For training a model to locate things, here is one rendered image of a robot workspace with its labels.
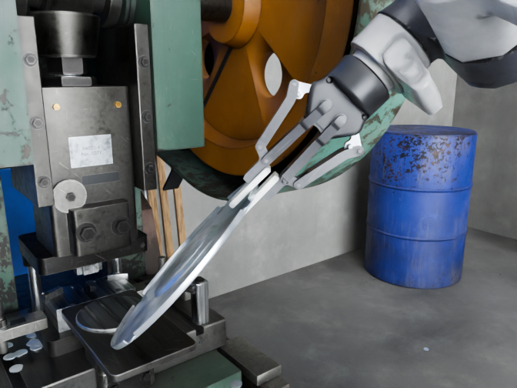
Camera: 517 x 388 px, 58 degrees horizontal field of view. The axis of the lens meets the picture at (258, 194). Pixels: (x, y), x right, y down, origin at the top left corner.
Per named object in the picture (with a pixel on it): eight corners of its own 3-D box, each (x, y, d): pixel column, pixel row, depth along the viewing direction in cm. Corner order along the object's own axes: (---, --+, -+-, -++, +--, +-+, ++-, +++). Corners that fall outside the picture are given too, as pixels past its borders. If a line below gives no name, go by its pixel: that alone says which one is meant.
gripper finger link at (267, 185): (275, 170, 62) (278, 174, 62) (238, 208, 63) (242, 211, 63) (275, 175, 59) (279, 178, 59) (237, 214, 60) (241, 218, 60)
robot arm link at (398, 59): (371, 18, 60) (339, 49, 61) (397, 2, 48) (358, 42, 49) (435, 88, 62) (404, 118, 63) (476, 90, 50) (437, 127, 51)
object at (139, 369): (201, 413, 77) (198, 340, 74) (118, 455, 69) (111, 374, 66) (137, 346, 96) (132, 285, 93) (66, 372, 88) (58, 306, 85)
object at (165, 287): (199, 289, 45) (193, 284, 45) (84, 379, 62) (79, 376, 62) (282, 152, 68) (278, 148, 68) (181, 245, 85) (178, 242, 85)
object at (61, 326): (136, 308, 95) (135, 287, 93) (58, 332, 86) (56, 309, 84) (118, 292, 101) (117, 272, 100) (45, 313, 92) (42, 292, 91)
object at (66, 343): (155, 322, 95) (154, 309, 94) (50, 359, 83) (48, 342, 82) (122, 294, 107) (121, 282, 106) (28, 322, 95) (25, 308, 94)
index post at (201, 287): (210, 322, 95) (209, 277, 93) (198, 326, 93) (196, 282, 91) (203, 316, 97) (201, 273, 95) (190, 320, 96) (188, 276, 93)
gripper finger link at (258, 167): (276, 156, 59) (259, 139, 59) (248, 184, 60) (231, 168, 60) (276, 155, 61) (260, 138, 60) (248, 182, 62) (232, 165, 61)
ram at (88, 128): (149, 245, 85) (139, 76, 78) (63, 266, 76) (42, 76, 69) (112, 222, 98) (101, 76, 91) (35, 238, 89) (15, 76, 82)
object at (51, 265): (151, 262, 92) (149, 235, 90) (41, 290, 80) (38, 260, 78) (118, 240, 104) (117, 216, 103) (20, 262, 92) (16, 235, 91)
